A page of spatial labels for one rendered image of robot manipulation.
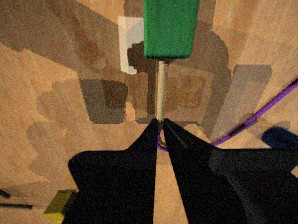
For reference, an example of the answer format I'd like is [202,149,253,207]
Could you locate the blue cylinder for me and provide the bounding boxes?
[262,127,298,152]

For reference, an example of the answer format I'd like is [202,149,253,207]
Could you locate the purple string with wooden stick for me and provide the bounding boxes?
[156,58,298,152]

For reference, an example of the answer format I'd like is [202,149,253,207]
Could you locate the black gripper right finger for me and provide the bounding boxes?
[163,118,298,224]

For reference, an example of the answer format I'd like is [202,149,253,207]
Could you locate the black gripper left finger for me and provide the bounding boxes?
[68,118,158,215]

